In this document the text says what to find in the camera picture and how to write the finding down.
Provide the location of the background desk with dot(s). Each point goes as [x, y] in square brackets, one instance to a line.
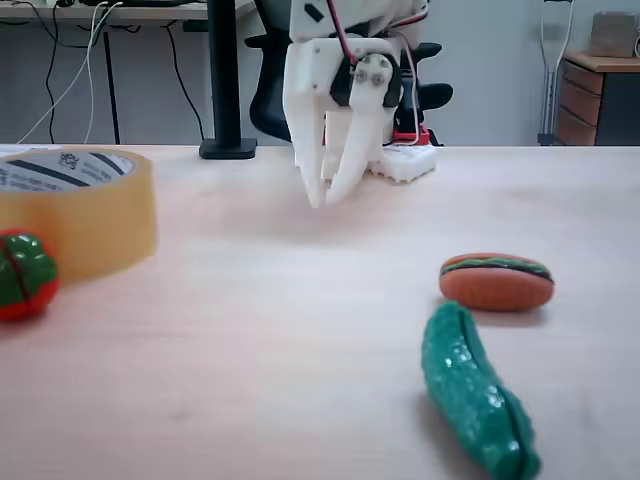
[150, 11]

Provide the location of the black monitor stand pole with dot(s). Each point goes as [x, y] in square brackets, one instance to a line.
[223, 75]

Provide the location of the clear packing tape roll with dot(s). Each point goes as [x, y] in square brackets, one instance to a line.
[100, 225]

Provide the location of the toy tomato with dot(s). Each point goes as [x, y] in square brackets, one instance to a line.
[25, 280]

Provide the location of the wooden drawer cabinet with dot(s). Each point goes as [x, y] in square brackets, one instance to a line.
[580, 100]

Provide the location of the green toy cucumber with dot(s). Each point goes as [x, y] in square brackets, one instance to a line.
[470, 390]

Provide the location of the cardboard box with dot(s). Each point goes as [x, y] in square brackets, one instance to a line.
[612, 35]

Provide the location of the toy hamburger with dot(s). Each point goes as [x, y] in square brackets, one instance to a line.
[495, 287]

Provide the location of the black office chair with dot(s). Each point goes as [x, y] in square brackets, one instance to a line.
[270, 105]

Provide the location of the grey metal crutch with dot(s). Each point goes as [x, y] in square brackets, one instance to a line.
[550, 90]

